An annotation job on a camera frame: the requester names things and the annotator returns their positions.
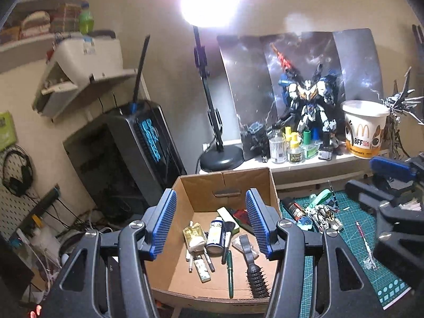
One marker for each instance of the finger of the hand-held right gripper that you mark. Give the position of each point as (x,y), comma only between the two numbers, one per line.
(367,193)
(391,169)

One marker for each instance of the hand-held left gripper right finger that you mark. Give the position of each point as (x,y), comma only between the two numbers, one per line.
(257,225)

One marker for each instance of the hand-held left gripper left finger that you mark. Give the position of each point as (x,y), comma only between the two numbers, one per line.
(164,225)

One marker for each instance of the dark red packet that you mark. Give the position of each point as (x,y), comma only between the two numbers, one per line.
(243,217)

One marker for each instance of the clear plastic packet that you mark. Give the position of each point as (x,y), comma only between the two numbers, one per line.
(238,245)

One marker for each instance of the gold tissue packet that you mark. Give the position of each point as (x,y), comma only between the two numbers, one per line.
(193,237)

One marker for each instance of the green white sanding sponge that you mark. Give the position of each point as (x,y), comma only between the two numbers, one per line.
(225,213)

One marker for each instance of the white bottle blue label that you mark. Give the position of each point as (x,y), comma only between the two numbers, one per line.
(215,235)

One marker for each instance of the brown cardboard box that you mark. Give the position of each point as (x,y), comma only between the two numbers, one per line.
(198,198)

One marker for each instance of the clear gel pen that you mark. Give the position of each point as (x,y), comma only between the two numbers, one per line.
(189,261)

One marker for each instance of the black hairbrush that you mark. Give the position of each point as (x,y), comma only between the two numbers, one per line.
(256,278)

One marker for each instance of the dark green pen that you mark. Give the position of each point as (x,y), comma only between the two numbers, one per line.
(230,271)

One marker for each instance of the white marker pen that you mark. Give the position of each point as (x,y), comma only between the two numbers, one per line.
(208,261)

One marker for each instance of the grey model stand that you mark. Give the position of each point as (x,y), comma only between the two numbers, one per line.
(333,192)

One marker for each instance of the small labelled bottle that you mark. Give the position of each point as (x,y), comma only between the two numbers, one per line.
(294,209)

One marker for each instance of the paper bucket with dog print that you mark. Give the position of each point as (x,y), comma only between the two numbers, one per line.
(364,132)

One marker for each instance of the white lying robot model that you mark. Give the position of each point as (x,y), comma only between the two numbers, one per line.
(326,218)

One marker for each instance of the red craft knife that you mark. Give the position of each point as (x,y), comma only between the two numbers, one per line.
(366,245)

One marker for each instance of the small dark bottle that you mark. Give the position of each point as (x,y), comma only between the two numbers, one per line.
(325,154)

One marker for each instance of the green cutting mat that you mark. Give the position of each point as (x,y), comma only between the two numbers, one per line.
(351,255)

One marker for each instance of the dark winged model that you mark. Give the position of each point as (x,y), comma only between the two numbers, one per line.
(404,106)

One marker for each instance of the white riser shelf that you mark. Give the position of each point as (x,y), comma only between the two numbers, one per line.
(298,169)

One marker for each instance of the green cap bottle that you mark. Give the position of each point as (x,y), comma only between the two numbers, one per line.
(309,152)

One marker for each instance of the black desk lamp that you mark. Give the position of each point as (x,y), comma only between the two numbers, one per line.
(220,160)

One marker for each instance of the clear glass bottle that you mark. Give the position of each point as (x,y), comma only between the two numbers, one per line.
(277,149)

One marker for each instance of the yellow cap bottle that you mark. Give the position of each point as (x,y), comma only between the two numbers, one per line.
(294,154)
(287,131)

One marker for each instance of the black computer case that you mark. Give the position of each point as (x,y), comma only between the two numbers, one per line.
(116,159)

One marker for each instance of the black round jar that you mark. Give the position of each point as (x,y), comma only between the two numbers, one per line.
(256,142)

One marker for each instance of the standing white blue robot model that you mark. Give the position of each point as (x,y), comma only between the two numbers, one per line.
(311,106)

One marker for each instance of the white plastic bottle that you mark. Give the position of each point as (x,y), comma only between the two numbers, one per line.
(44,241)

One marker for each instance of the black power strip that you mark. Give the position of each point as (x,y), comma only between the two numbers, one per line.
(39,207)

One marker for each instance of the dark lightning poster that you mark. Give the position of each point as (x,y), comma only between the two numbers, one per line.
(245,82)

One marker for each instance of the black rod with blue clip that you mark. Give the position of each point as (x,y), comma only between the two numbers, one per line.
(139,79)

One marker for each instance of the black headphones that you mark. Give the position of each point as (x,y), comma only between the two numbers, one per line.
(16,185)

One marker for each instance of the white pegboard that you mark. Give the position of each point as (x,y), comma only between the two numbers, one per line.
(10,215)

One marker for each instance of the white printer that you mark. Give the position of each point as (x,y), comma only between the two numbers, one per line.
(82,49)

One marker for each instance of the green plastic bottle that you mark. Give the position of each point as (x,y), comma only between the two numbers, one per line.
(86,20)

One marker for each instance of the folded striped towels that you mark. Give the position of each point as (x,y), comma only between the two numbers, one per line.
(34,25)

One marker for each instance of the green wall sign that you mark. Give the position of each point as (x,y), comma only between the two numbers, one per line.
(7,131)

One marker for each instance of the white wall shelf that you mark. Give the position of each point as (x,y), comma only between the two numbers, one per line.
(20,46)

